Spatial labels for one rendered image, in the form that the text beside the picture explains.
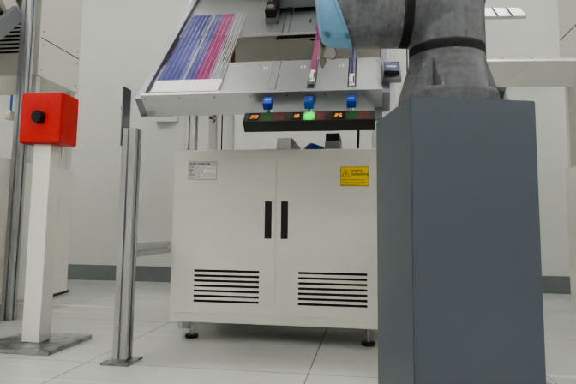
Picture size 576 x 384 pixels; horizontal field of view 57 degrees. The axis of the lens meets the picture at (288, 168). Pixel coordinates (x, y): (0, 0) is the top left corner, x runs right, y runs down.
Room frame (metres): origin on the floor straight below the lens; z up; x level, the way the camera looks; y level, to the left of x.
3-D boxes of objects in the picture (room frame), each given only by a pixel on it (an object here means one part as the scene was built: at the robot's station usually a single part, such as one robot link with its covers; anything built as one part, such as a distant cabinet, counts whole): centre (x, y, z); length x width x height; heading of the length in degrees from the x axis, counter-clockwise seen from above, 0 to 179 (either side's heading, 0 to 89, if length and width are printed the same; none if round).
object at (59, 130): (1.67, 0.77, 0.39); 0.24 x 0.24 x 0.78; 81
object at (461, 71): (0.80, -0.25, 0.60); 0.15 x 0.15 x 0.10
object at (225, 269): (2.02, -0.01, 0.31); 0.70 x 0.65 x 0.62; 81
